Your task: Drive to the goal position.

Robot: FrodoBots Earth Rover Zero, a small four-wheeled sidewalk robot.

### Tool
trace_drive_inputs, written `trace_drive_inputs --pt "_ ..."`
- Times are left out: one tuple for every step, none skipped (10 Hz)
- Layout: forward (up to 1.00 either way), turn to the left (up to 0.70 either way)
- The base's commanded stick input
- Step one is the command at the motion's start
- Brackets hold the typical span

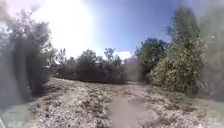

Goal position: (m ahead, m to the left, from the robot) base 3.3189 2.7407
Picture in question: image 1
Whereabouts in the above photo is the row of dark bushes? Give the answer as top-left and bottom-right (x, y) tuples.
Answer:
(49, 47), (128, 85)

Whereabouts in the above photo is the dark round tree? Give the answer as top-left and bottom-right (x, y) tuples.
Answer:
(134, 37), (170, 83)

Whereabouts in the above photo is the narrow dirt path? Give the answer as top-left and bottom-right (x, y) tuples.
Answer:
(105, 83), (158, 128)

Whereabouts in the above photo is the large yellow-green bush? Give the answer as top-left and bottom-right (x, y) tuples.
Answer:
(148, 6), (209, 95)

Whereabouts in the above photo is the dark leafy tree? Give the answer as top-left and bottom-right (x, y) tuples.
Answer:
(0, 9), (57, 98)

